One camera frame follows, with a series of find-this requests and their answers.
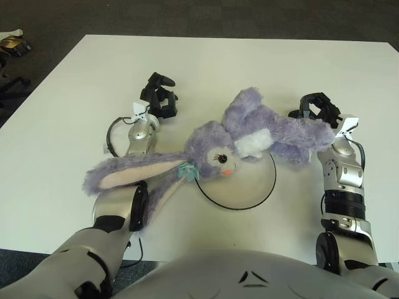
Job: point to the grey robot torso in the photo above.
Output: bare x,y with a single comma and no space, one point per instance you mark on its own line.
218,277

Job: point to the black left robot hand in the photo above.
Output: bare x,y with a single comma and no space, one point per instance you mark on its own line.
156,99

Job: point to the white plate with black rim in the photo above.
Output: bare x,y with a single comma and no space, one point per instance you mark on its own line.
246,190

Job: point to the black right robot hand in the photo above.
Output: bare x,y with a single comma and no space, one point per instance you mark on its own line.
324,109

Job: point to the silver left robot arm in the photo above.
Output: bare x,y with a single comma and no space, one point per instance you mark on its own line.
140,137

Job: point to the white table leg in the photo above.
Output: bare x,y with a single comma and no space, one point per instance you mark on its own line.
394,269

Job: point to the purple plush bunny doll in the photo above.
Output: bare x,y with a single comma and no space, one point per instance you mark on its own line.
212,146

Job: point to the black office chair base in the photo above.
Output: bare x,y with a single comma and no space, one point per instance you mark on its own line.
14,82

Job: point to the dark objects on floor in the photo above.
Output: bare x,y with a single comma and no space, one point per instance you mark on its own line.
17,46

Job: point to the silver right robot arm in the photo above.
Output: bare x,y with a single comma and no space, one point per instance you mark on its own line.
343,174

